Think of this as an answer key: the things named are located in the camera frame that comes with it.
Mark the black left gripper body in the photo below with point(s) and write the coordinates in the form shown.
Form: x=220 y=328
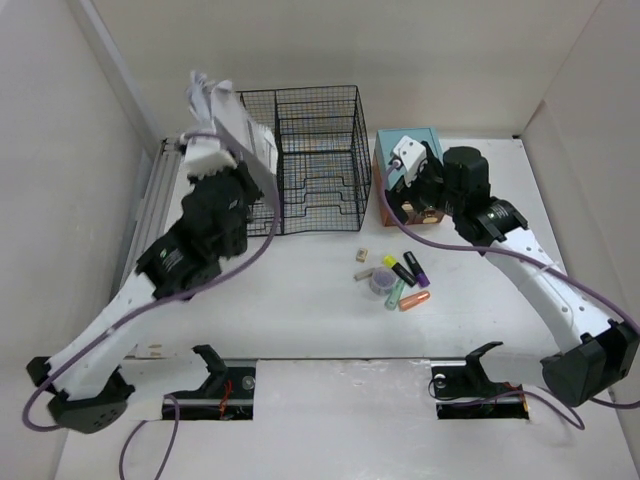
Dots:
x=249 y=193

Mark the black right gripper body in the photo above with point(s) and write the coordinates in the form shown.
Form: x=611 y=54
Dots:
x=427 y=190

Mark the clear jar of paper clips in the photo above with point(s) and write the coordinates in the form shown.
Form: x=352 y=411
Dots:
x=382 y=281

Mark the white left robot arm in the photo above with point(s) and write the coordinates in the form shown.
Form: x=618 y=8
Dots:
x=83 y=388

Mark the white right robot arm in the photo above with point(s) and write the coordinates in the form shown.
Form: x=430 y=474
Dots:
x=597 y=340

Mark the blue orange drawer box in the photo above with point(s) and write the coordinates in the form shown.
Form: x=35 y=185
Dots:
x=396 y=143

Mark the yellow highlighter marker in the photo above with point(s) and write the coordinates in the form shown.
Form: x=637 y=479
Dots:
x=404 y=274

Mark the purple highlighter marker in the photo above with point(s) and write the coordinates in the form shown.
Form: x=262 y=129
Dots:
x=416 y=269

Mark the beige eraser with barcode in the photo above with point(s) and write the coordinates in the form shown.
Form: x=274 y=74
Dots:
x=361 y=255

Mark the grey worn eraser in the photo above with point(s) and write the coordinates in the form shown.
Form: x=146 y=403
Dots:
x=363 y=274

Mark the orange correction tape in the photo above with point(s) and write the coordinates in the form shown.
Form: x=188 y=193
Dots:
x=413 y=300

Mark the green correction tape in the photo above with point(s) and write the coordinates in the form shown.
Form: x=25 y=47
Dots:
x=395 y=294

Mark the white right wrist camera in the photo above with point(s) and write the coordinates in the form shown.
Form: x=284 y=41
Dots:
x=411 y=154

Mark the aluminium rail frame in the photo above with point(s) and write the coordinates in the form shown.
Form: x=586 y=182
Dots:
x=159 y=187

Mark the black wire mesh desk organizer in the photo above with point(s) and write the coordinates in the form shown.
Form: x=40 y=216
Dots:
x=324 y=169

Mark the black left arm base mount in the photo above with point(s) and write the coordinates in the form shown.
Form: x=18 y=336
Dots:
x=226 y=393

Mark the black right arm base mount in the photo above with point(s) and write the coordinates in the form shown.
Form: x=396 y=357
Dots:
x=463 y=391

